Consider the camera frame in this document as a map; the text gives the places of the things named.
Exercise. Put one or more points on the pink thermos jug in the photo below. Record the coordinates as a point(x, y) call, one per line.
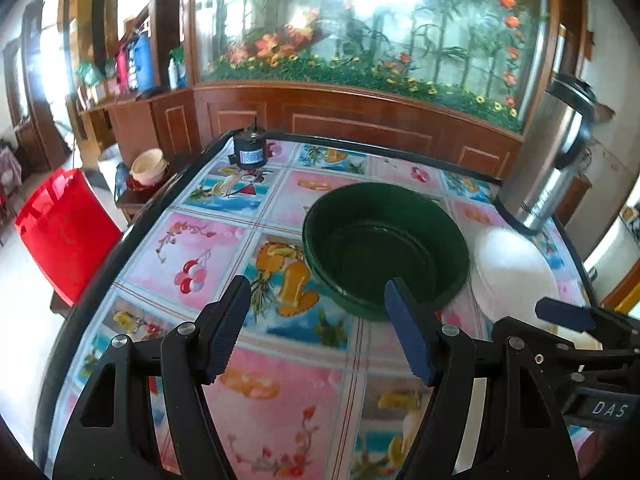
point(121, 67)

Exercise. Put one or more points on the blue thermos jug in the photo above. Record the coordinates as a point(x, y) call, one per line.
point(141, 52)

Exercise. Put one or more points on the stainless steel thermos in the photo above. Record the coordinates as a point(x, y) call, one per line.
point(555, 141)

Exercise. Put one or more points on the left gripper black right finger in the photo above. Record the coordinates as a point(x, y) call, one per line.
point(486, 417)

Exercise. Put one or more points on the red gift bag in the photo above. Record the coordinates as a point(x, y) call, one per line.
point(67, 232)

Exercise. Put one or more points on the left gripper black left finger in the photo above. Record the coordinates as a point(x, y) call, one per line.
point(111, 432)

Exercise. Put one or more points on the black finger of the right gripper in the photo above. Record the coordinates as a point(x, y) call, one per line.
point(560, 354)
point(585, 314)

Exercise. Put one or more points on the aquarium with flowers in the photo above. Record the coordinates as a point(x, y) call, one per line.
point(474, 56)

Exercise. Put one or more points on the green plastic basin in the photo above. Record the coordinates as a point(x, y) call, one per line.
point(358, 237)

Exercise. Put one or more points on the small wooden side table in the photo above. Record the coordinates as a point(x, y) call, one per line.
point(130, 196)

